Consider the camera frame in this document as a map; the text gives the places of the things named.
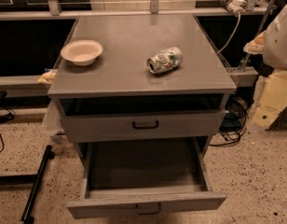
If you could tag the grey drawer cabinet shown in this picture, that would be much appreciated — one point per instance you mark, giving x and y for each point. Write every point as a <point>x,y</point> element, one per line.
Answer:
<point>119,81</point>

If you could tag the closed grey top drawer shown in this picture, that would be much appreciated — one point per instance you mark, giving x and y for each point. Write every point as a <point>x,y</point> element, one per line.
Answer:
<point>98,128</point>

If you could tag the white paper bowl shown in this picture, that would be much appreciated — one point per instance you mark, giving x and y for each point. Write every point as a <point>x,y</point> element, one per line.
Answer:
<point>82,52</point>

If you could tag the white power strip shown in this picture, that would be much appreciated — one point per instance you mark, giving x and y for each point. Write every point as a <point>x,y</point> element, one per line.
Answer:
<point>235,7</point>

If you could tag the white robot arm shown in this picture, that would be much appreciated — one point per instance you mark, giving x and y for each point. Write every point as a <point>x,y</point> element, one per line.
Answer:
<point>272,45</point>

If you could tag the black metal stand leg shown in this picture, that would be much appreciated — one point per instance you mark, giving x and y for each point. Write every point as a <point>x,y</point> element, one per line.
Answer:
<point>26,217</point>

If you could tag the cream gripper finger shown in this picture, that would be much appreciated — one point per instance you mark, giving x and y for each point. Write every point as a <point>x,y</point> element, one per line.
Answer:
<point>270,99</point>

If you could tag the open grey middle drawer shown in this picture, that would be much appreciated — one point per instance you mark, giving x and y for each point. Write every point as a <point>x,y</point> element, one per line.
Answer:
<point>144,177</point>

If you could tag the grey metal rail frame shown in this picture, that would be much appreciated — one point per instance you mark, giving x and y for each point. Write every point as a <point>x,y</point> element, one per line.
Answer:
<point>131,8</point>

